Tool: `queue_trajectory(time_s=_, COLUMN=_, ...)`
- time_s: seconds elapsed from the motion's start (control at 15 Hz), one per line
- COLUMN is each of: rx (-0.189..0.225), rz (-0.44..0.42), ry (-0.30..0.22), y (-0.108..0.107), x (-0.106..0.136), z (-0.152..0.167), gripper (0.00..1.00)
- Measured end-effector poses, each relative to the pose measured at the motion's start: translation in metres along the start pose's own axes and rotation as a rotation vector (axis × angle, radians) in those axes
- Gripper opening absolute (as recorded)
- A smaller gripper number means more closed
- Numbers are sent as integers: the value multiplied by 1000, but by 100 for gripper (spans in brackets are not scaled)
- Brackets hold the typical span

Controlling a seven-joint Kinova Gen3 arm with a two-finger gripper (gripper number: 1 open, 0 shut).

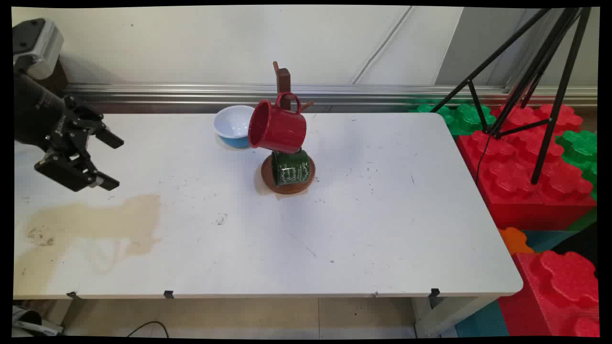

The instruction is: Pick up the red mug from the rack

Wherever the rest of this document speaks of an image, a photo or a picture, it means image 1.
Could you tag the teal foam mat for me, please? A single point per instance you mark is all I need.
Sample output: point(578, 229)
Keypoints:
point(483, 322)

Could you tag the black table edge clip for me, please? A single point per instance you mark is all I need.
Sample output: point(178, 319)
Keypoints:
point(168, 294)
point(434, 293)
point(73, 295)

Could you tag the black camera tripod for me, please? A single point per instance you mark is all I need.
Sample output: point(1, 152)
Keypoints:
point(564, 71)

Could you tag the white table leg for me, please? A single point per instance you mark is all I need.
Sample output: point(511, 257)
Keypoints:
point(449, 315)

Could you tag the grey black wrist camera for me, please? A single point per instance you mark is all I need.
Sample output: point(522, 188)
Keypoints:
point(40, 45)

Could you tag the white and blue bowl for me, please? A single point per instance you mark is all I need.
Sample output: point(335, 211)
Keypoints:
point(232, 124)

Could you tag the dark brown box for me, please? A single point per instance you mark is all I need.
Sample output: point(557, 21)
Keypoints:
point(58, 79)

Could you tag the green enamel mug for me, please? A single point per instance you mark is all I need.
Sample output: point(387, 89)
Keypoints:
point(291, 169)

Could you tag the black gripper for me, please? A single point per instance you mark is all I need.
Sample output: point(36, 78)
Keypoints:
point(36, 112)

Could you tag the orange foam block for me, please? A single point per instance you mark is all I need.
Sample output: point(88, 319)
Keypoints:
point(514, 241)

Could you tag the aluminium wall rail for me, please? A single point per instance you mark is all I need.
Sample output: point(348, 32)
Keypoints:
point(191, 95)

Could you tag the green foam block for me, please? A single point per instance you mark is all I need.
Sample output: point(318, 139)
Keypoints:
point(581, 148)
point(461, 117)

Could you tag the red enamel mug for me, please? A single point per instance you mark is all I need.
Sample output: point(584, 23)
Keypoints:
point(279, 129)

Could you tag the large red foam block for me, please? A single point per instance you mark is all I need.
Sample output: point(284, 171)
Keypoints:
point(516, 186)
point(554, 291)

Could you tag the brown wooden mug tree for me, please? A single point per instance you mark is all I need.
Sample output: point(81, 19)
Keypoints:
point(284, 79)

